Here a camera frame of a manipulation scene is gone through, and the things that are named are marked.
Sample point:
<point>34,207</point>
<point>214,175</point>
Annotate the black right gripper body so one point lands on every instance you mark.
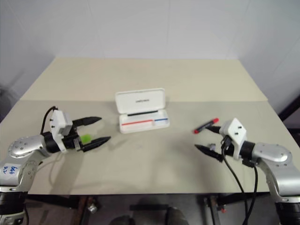
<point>227,147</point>

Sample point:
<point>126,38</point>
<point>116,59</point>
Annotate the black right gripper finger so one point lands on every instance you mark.
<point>208,151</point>
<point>215,129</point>

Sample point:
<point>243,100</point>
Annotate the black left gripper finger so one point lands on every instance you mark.
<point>98,142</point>
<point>89,120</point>

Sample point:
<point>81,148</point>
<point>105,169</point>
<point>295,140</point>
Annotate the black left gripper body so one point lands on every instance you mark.
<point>71,139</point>

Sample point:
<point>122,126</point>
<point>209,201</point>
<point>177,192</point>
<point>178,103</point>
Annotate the small silver black clip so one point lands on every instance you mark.
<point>212,147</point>

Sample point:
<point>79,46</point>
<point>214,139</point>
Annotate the black marker with red ends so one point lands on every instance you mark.
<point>206,125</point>

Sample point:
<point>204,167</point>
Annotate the green eraser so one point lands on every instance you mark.
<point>86,138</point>

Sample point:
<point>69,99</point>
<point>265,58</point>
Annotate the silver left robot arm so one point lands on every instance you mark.
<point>25,145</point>

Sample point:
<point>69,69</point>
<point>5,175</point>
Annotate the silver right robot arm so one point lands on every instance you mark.
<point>274,152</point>

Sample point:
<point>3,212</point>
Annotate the white pen case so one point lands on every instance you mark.
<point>140,100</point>

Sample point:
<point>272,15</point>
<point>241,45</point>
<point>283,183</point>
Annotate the thin black pen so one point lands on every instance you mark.
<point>140,113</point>

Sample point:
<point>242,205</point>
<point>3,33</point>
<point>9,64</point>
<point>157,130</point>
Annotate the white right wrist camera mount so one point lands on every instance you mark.
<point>235,131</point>

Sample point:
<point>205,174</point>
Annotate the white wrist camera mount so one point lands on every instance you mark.
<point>57,122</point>
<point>235,131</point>

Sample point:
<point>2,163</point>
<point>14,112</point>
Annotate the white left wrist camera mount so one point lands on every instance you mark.
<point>57,122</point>

